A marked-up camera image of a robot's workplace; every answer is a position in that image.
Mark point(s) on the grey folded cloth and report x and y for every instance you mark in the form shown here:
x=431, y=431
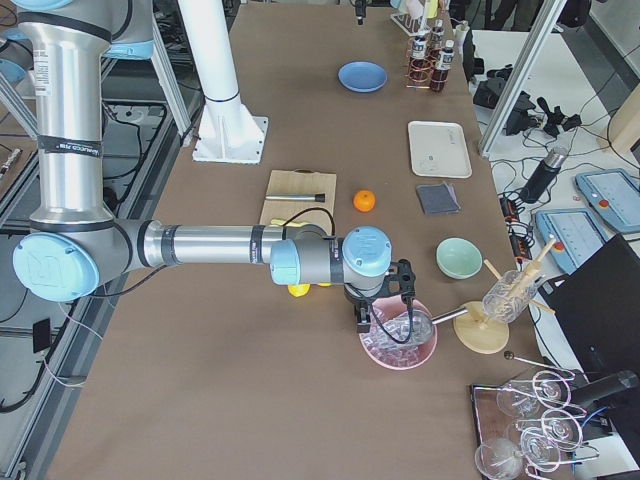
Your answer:
x=438, y=199

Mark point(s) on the aluminium frame post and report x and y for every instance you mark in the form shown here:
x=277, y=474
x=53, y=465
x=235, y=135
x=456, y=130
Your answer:
x=534, y=43

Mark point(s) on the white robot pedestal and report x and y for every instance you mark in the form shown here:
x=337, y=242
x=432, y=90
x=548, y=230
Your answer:
x=228, y=132

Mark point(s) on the cream rabbit tray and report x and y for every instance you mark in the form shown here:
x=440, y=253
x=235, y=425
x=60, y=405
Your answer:
x=438, y=149

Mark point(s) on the steel muddler black tip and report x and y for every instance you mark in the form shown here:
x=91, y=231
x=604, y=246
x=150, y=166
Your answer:
x=316, y=198

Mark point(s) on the black thermos bottle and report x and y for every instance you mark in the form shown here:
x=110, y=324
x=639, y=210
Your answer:
x=546, y=171

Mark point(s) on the steel ice scoop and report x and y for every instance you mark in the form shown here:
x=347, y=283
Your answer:
x=420, y=327

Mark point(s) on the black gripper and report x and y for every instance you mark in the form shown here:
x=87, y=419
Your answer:
x=356, y=300

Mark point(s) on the yellow plastic knife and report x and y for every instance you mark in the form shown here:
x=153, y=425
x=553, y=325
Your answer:
x=286, y=223

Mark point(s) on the copper wire bottle rack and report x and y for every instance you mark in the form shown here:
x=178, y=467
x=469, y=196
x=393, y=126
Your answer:
x=429, y=61

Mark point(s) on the orange fruit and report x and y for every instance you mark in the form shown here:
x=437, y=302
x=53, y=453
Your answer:
x=364, y=200

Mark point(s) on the yellow lemon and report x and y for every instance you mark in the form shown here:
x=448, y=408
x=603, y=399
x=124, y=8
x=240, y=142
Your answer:
x=299, y=290

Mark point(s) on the mint green bowl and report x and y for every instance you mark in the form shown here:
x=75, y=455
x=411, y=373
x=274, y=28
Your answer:
x=458, y=258

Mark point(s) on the tea bottle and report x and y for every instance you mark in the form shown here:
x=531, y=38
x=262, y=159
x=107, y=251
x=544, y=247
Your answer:
x=437, y=37
x=419, y=65
x=442, y=66

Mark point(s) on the blue plate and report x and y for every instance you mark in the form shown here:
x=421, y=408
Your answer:
x=362, y=76

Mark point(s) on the glass mug on stand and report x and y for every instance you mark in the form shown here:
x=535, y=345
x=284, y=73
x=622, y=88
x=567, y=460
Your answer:
x=505, y=301

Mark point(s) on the blue teach pendant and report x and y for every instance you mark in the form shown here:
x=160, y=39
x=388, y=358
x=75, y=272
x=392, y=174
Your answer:
x=577, y=233
x=614, y=196

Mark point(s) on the pink bowl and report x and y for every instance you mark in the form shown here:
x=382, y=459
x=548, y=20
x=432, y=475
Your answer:
x=383, y=350

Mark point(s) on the wooden cutting board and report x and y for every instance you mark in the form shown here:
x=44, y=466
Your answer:
x=290, y=192

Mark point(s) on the wooden cup stand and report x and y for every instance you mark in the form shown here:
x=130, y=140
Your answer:
x=476, y=330

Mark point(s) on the wine glass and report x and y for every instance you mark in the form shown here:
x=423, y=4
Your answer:
x=541, y=452
x=516, y=398
x=551, y=389
x=499, y=459

